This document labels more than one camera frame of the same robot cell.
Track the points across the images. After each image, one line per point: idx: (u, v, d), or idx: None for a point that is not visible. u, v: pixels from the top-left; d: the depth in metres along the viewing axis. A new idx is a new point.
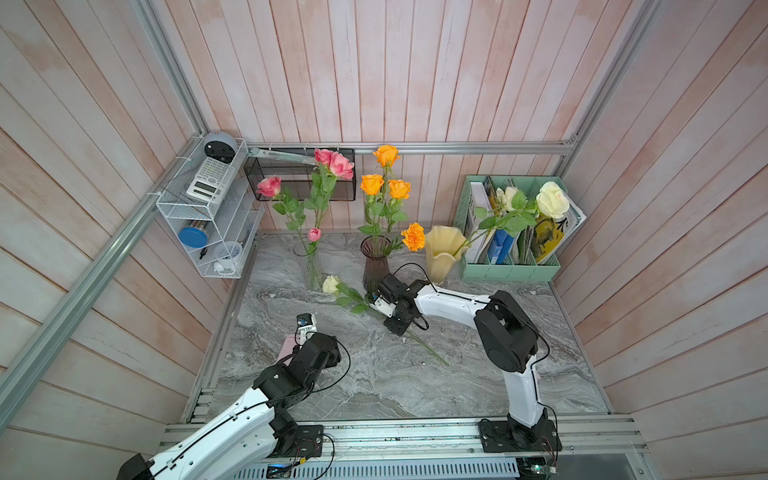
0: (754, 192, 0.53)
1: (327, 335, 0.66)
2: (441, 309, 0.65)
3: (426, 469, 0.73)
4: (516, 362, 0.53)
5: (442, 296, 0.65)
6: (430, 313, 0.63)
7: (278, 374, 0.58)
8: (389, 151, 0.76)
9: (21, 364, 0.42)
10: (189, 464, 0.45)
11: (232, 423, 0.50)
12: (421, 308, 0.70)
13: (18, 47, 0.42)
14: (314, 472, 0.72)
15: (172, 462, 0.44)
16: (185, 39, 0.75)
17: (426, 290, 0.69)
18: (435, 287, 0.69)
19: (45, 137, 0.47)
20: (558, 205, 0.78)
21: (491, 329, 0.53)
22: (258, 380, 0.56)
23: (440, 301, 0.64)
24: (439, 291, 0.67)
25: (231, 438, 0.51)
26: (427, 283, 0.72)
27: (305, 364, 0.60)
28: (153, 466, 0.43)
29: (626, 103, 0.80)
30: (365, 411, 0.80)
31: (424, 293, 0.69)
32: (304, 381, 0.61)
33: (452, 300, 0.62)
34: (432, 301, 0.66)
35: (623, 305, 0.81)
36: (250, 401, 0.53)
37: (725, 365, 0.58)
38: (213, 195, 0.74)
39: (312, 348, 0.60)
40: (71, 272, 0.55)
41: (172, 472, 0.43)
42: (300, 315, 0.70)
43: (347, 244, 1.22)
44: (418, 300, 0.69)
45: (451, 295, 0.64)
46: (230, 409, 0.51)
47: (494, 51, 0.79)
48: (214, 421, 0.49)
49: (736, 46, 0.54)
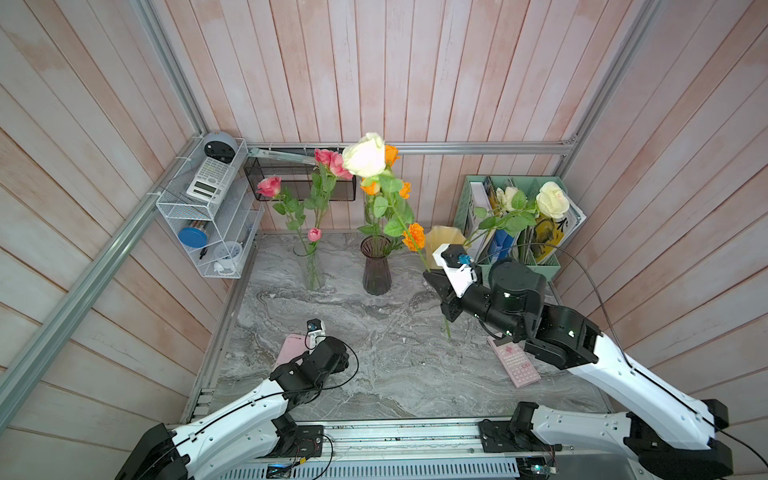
0: (753, 192, 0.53)
1: (339, 338, 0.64)
2: (624, 392, 0.42)
3: (426, 469, 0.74)
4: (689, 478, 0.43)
5: (641, 387, 0.41)
6: (592, 381, 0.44)
7: (292, 371, 0.61)
8: (389, 151, 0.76)
9: (21, 364, 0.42)
10: (209, 439, 0.46)
11: (250, 408, 0.52)
12: (579, 366, 0.43)
13: (18, 47, 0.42)
14: (313, 472, 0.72)
15: (193, 435, 0.45)
16: (185, 39, 0.75)
17: (614, 359, 0.42)
18: (627, 359, 0.42)
19: (45, 137, 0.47)
20: (558, 205, 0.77)
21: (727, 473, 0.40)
22: (275, 373, 0.59)
23: (636, 393, 0.41)
24: (631, 368, 0.42)
25: (247, 421, 0.52)
26: (602, 335, 0.43)
27: (318, 363, 0.63)
28: (175, 436, 0.44)
29: (626, 103, 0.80)
30: (365, 410, 0.80)
31: (613, 367, 0.41)
32: (316, 382, 0.66)
33: (661, 401, 0.40)
34: (619, 382, 0.41)
35: (623, 305, 0.81)
36: (266, 390, 0.55)
37: (725, 365, 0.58)
38: (213, 195, 0.74)
39: (326, 349, 0.63)
40: (71, 272, 0.55)
41: (193, 444, 0.44)
42: (311, 321, 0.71)
43: (347, 244, 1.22)
44: (593, 364, 0.41)
45: (650, 385, 0.41)
46: (248, 395, 0.53)
47: (494, 51, 0.79)
48: (233, 404, 0.51)
49: (736, 45, 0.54)
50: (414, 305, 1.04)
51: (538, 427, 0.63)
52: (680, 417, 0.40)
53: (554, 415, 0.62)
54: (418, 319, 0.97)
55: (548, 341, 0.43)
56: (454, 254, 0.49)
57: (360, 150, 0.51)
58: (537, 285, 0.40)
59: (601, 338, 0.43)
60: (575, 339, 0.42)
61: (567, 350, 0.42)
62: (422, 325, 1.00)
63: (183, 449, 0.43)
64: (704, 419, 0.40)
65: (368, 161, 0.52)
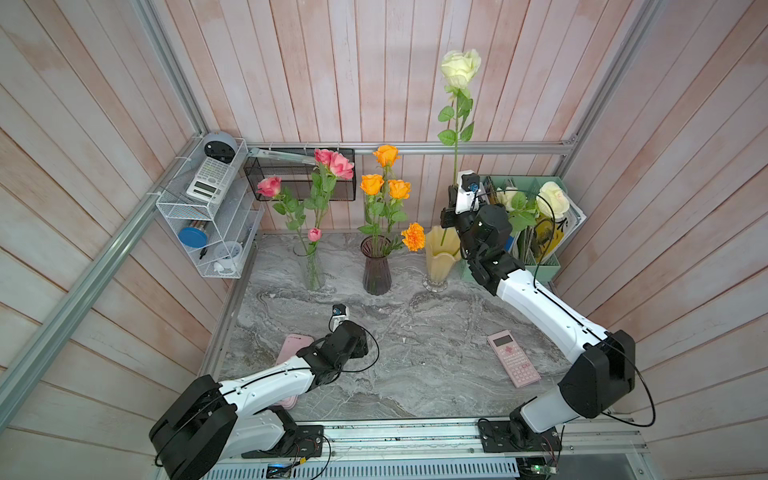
0: (753, 192, 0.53)
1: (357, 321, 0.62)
2: (527, 307, 0.54)
3: (426, 469, 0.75)
4: (594, 410, 0.45)
5: (537, 299, 0.52)
6: (510, 302, 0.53)
7: (315, 353, 0.64)
8: (389, 151, 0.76)
9: (21, 364, 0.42)
10: (252, 396, 0.48)
11: (285, 376, 0.55)
12: (499, 290, 0.58)
13: (18, 47, 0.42)
14: (312, 472, 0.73)
15: (237, 389, 0.47)
16: (185, 39, 0.75)
17: (521, 279, 0.56)
18: (534, 283, 0.55)
19: (46, 138, 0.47)
20: (558, 205, 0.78)
21: (596, 374, 0.44)
22: (300, 351, 0.62)
23: (532, 302, 0.52)
24: (536, 289, 0.54)
25: (283, 388, 0.55)
26: (524, 269, 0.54)
27: (337, 346, 0.66)
28: (222, 387, 0.46)
29: (626, 103, 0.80)
30: (365, 411, 0.80)
31: (516, 282, 0.55)
32: (336, 363, 0.68)
33: (552, 313, 0.50)
34: (521, 296, 0.54)
35: (623, 306, 0.81)
36: (295, 365, 0.58)
37: (725, 365, 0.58)
38: (213, 195, 0.74)
39: (343, 332, 0.65)
40: (71, 272, 0.55)
41: (239, 396, 0.46)
42: (337, 305, 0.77)
43: (347, 244, 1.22)
44: (503, 282, 0.56)
45: (548, 302, 0.51)
46: (281, 365, 0.56)
47: (494, 50, 0.79)
48: (268, 370, 0.54)
49: (736, 45, 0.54)
50: (414, 305, 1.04)
51: (524, 408, 0.66)
52: (563, 324, 0.48)
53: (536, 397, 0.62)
54: (418, 319, 0.97)
55: (480, 265, 0.61)
56: (465, 182, 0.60)
57: (455, 62, 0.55)
58: (500, 226, 0.55)
59: (522, 271, 0.57)
60: (496, 267, 0.59)
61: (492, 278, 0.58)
62: (423, 326, 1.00)
63: (230, 399, 0.45)
64: (591, 333, 0.46)
65: (458, 70, 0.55)
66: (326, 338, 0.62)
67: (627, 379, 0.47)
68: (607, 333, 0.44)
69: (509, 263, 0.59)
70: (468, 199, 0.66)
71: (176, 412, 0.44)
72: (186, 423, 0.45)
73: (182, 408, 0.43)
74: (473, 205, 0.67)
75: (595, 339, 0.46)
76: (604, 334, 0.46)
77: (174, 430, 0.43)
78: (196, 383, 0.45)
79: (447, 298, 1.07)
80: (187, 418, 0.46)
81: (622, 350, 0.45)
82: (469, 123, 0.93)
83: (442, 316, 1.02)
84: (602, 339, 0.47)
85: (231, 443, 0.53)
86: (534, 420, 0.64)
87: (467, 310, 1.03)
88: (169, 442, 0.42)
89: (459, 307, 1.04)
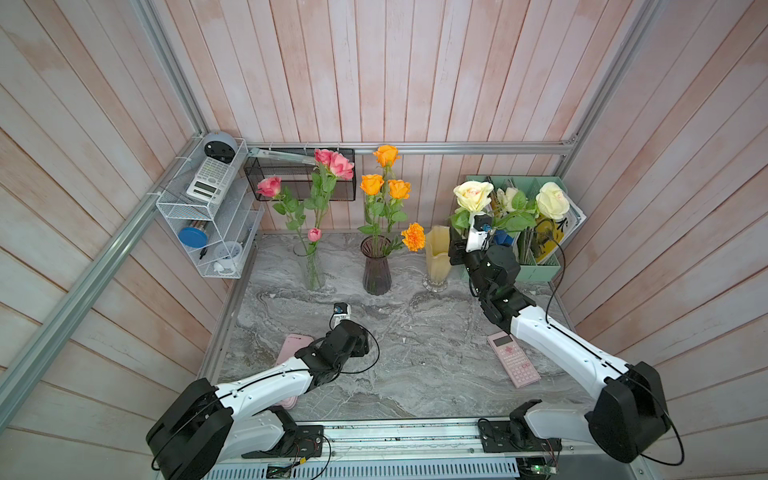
0: (754, 192, 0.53)
1: (356, 322, 0.70)
2: (544, 343, 0.53)
3: (426, 469, 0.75)
4: (630, 451, 0.42)
5: (550, 334, 0.52)
6: (525, 339, 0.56)
7: (314, 353, 0.64)
8: (389, 151, 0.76)
9: (22, 363, 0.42)
10: (248, 399, 0.48)
11: (282, 378, 0.54)
12: (512, 328, 0.59)
13: (17, 46, 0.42)
14: (313, 472, 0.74)
15: (234, 392, 0.47)
16: (185, 39, 0.75)
17: (532, 315, 0.56)
18: (547, 319, 0.55)
19: (46, 138, 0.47)
20: (558, 206, 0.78)
21: (621, 409, 0.42)
22: (298, 352, 0.62)
23: (546, 338, 0.52)
24: (548, 325, 0.54)
25: (280, 390, 0.55)
26: (535, 306, 0.58)
27: (335, 347, 0.65)
28: (218, 390, 0.46)
29: (626, 102, 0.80)
30: (365, 411, 0.80)
31: (528, 318, 0.56)
32: (334, 364, 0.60)
33: (568, 348, 0.49)
34: (534, 332, 0.55)
35: (623, 305, 0.81)
36: (294, 366, 0.58)
37: (725, 365, 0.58)
38: (213, 195, 0.74)
39: (343, 332, 0.64)
40: (71, 272, 0.55)
41: (235, 400, 0.46)
42: (337, 304, 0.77)
43: (347, 244, 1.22)
44: (515, 319, 0.57)
45: (562, 337, 0.51)
46: (279, 367, 0.56)
47: (494, 51, 0.79)
48: (265, 372, 0.53)
49: (737, 45, 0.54)
50: (414, 305, 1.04)
51: (529, 413, 0.65)
52: (581, 359, 0.47)
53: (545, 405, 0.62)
54: (418, 319, 0.97)
55: (492, 304, 0.61)
56: (478, 223, 0.72)
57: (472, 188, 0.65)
58: (508, 266, 0.57)
59: (532, 306, 0.58)
60: (508, 305, 0.59)
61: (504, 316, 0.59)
62: (422, 326, 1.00)
63: (226, 403, 0.45)
64: (611, 366, 0.45)
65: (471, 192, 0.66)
66: (325, 337, 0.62)
67: (659, 416, 0.45)
68: (628, 366, 0.44)
69: (519, 300, 0.60)
70: (478, 237, 0.69)
71: (172, 416, 0.44)
72: (183, 426, 0.45)
73: (176, 411, 0.44)
74: (482, 243, 0.69)
75: (616, 372, 0.44)
76: (625, 366, 0.45)
77: (169, 434, 0.43)
78: (193, 385, 0.45)
79: (447, 298, 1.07)
80: (183, 421, 0.45)
81: (646, 385, 0.43)
82: (468, 130, 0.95)
83: (442, 316, 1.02)
84: (623, 372, 0.46)
85: (228, 446, 0.52)
86: (539, 425, 0.63)
87: (467, 310, 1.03)
88: (166, 445, 0.42)
89: (459, 308, 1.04)
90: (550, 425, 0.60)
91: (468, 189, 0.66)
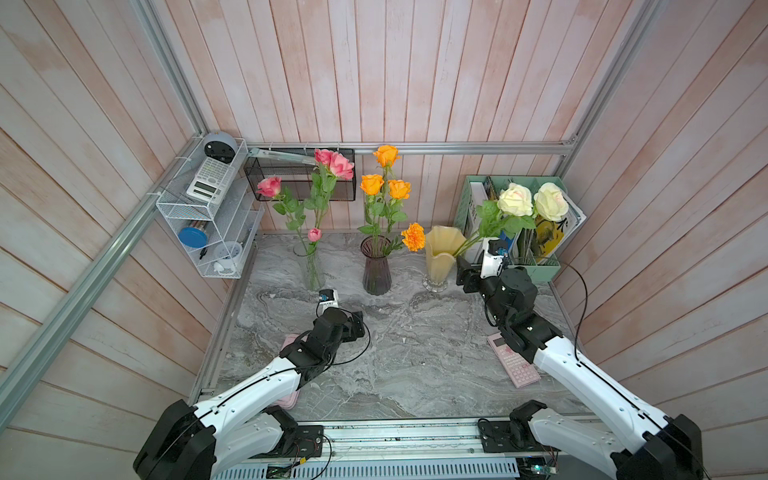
0: (754, 192, 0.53)
1: (339, 309, 0.67)
2: (574, 381, 0.50)
3: (427, 469, 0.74)
4: None
5: (580, 373, 0.49)
6: (551, 372, 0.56)
7: (300, 349, 0.62)
8: (389, 151, 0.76)
9: (21, 364, 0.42)
10: (232, 411, 0.46)
11: (267, 382, 0.53)
12: (537, 358, 0.55)
13: (17, 46, 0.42)
14: (313, 472, 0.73)
15: (215, 408, 0.45)
16: (185, 39, 0.75)
17: (559, 350, 0.53)
18: (576, 355, 0.51)
19: (46, 138, 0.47)
20: (555, 207, 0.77)
21: (661, 469, 0.39)
22: (283, 352, 0.59)
23: (577, 377, 0.49)
24: (577, 362, 0.50)
25: (266, 395, 0.53)
26: (561, 338, 0.54)
27: (320, 339, 0.63)
28: (197, 409, 0.44)
29: (626, 102, 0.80)
30: (365, 411, 0.80)
31: (556, 354, 0.52)
32: (322, 355, 0.64)
33: (602, 392, 0.46)
34: (562, 368, 0.51)
35: (623, 305, 0.81)
36: (279, 367, 0.56)
37: (725, 365, 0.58)
38: (213, 195, 0.74)
39: (326, 324, 0.62)
40: (71, 272, 0.55)
41: (217, 416, 0.44)
42: (322, 291, 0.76)
43: (347, 244, 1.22)
44: (541, 351, 0.54)
45: (595, 379, 0.48)
46: (263, 371, 0.54)
47: (494, 51, 0.79)
48: (248, 381, 0.51)
49: (736, 45, 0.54)
50: (414, 305, 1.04)
51: (535, 420, 0.64)
52: (617, 406, 0.44)
53: (556, 417, 0.61)
54: (418, 319, 0.97)
55: (513, 332, 0.58)
56: (493, 245, 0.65)
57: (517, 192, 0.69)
58: (524, 288, 0.55)
59: (560, 338, 0.54)
60: (531, 334, 0.56)
61: (526, 344, 0.56)
62: (422, 326, 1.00)
63: (207, 420, 0.43)
64: (648, 418, 0.43)
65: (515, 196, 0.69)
66: (310, 331, 0.64)
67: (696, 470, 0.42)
68: (667, 418, 0.42)
69: (544, 330, 0.56)
70: (494, 261, 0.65)
71: (155, 442, 0.42)
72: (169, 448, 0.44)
73: (157, 436, 0.42)
74: (499, 268, 0.68)
75: (655, 426, 0.42)
76: (663, 420, 0.42)
77: (155, 459, 0.42)
78: (172, 409, 0.43)
79: (447, 298, 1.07)
80: (168, 443, 0.44)
81: (687, 443, 0.41)
82: (468, 130, 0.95)
83: (442, 316, 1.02)
84: (661, 425, 0.43)
85: (221, 458, 0.51)
86: (542, 434, 0.63)
87: (467, 310, 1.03)
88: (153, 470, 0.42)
89: (459, 308, 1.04)
90: (558, 442, 0.60)
91: (515, 191, 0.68)
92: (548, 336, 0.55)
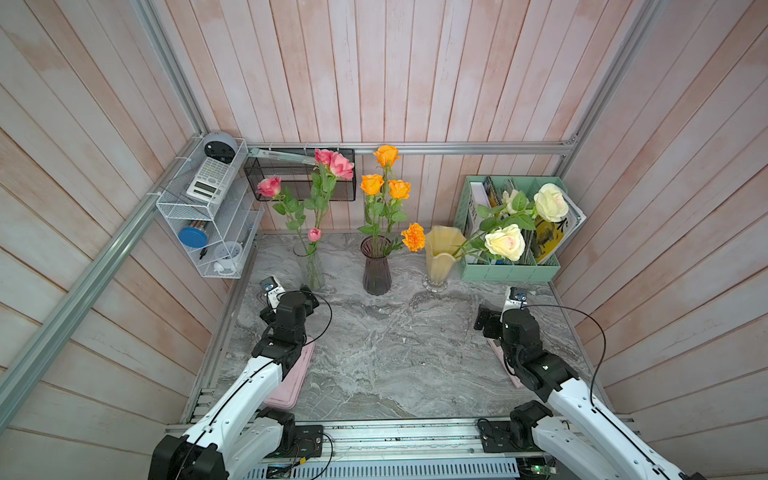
0: (754, 192, 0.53)
1: (295, 292, 0.66)
2: (591, 430, 0.50)
3: (427, 469, 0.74)
4: None
5: (595, 419, 0.50)
6: (567, 415, 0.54)
7: (271, 342, 0.61)
8: (389, 151, 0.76)
9: (21, 364, 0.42)
10: (226, 423, 0.45)
11: (251, 384, 0.52)
12: (552, 398, 0.56)
13: (18, 47, 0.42)
14: (313, 472, 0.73)
15: (208, 427, 0.44)
16: (185, 39, 0.75)
17: (575, 392, 0.53)
18: (591, 399, 0.52)
19: (45, 137, 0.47)
20: (555, 209, 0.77)
21: None
22: (256, 351, 0.58)
23: (590, 423, 0.50)
24: (593, 407, 0.51)
25: (255, 396, 0.52)
26: (577, 378, 0.55)
27: (287, 325, 0.63)
28: (189, 436, 0.42)
29: (626, 103, 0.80)
30: (365, 411, 0.80)
31: (572, 397, 0.53)
32: (295, 340, 0.64)
33: (615, 441, 0.47)
34: (578, 412, 0.52)
35: (623, 305, 0.81)
36: (256, 367, 0.55)
37: (725, 365, 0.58)
38: (213, 195, 0.74)
39: (287, 309, 0.61)
40: (71, 273, 0.55)
41: (214, 434, 0.43)
42: (265, 281, 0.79)
43: (347, 244, 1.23)
44: (557, 393, 0.54)
45: (609, 426, 0.48)
46: (243, 375, 0.53)
47: (494, 51, 0.79)
48: (230, 390, 0.50)
49: (736, 46, 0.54)
50: (414, 305, 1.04)
51: (539, 429, 0.64)
52: (630, 458, 0.45)
53: (564, 432, 0.61)
54: (418, 319, 0.97)
55: (525, 369, 0.59)
56: (514, 291, 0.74)
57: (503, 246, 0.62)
58: (526, 324, 0.58)
59: (575, 380, 0.55)
60: (547, 372, 0.57)
61: (541, 382, 0.57)
62: (422, 325, 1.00)
63: (206, 440, 0.42)
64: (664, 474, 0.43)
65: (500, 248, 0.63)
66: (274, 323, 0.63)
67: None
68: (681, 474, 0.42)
69: (559, 369, 0.57)
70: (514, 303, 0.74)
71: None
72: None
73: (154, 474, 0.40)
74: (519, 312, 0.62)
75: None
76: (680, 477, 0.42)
77: None
78: (162, 448, 0.40)
79: (447, 298, 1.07)
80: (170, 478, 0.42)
81: None
82: (468, 130, 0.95)
83: (442, 316, 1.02)
84: None
85: (233, 471, 0.50)
86: (544, 444, 0.64)
87: (467, 310, 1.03)
88: None
89: (459, 308, 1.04)
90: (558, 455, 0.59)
91: (509, 236, 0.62)
92: (564, 376, 0.56)
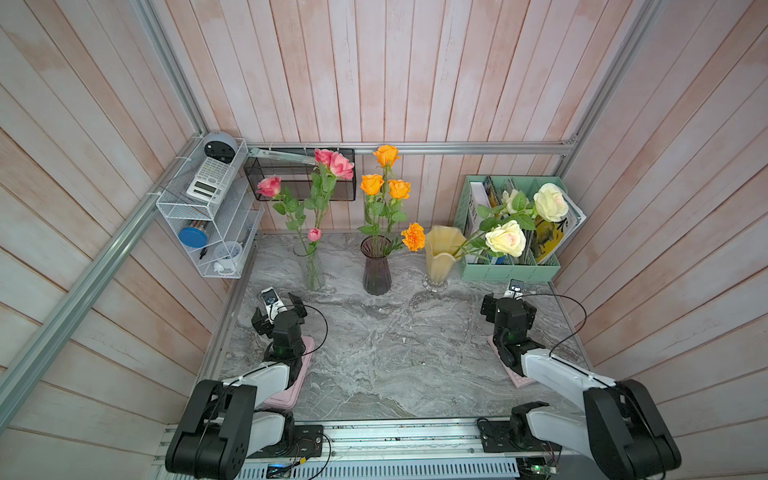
0: (754, 192, 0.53)
1: (288, 315, 0.70)
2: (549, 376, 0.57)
3: (426, 469, 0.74)
4: (624, 469, 0.41)
5: (549, 361, 0.58)
6: (535, 376, 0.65)
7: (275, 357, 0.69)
8: (389, 151, 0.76)
9: (22, 364, 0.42)
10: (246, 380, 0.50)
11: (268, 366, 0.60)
12: (523, 370, 0.65)
13: (18, 46, 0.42)
14: (311, 472, 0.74)
15: (236, 378, 0.50)
16: (185, 39, 0.75)
17: (539, 353, 0.62)
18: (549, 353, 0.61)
19: (46, 138, 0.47)
20: (554, 209, 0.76)
21: (602, 412, 0.44)
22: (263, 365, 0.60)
23: (548, 366, 0.57)
24: (550, 356, 0.59)
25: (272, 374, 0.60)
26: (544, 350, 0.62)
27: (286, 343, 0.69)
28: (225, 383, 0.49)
29: (626, 102, 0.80)
30: (365, 411, 0.80)
31: (535, 353, 0.62)
32: (295, 354, 0.71)
33: (563, 370, 0.54)
34: (540, 363, 0.60)
35: (623, 305, 0.81)
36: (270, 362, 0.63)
37: (725, 364, 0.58)
38: (213, 195, 0.74)
39: (282, 330, 0.66)
40: (71, 272, 0.55)
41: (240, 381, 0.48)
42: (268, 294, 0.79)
43: (347, 244, 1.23)
44: (523, 357, 0.64)
45: (560, 363, 0.56)
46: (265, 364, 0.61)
47: (494, 51, 0.79)
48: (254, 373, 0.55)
49: (736, 45, 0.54)
50: (414, 305, 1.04)
51: (532, 413, 0.65)
52: (573, 376, 0.51)
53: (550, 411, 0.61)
54: (418, 319, 0.97)
55: (506, 349, 0.69)
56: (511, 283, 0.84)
57: (503, 242, 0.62)
58: (514, 309, 0.68)
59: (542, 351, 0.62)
60: (522, 350, 0.65)
61: (516, 362, 0.67)
62: (422, 325, 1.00)
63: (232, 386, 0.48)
64: (598, 380, 0.48)
65: (502, 244, 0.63)
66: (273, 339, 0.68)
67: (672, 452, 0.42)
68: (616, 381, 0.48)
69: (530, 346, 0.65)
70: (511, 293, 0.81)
71: (191, 422, 0.43)
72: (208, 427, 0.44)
73: (192, 412, 0.44)
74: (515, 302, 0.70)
75: (604, 384, 0.48)
76: (612, 381, 0.48)
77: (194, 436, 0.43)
78: (201, 387, 0.46)
79: (447, 298, 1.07)
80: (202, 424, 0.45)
81: (634, 398, 0.45)
82: (468, 130, 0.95)
83: (442, 316, 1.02)
84: (612, 385, 0.48)
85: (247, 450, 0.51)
86: (538, 428, 0.63)
87: (467, 310, 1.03)
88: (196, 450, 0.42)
89: (459, 308, 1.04)
90: (552, 432, 0.59)
91: (509, 233, 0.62)
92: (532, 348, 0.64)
